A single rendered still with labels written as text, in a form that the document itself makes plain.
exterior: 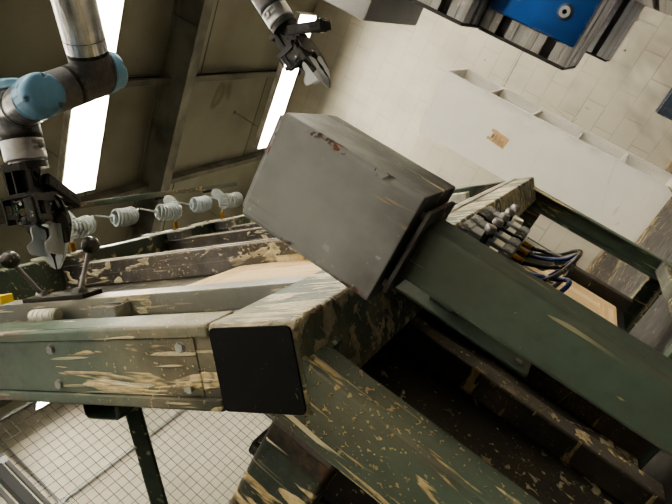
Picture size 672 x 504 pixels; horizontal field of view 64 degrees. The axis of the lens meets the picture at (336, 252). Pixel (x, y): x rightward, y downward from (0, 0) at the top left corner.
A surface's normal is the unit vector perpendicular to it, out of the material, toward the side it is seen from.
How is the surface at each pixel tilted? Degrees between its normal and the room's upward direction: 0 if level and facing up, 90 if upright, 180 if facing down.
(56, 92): 138
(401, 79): 90
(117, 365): 90
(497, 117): 90
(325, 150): 90
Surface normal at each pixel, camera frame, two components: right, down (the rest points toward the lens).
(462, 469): 0.42, -0.82
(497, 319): -0.43, 0.19
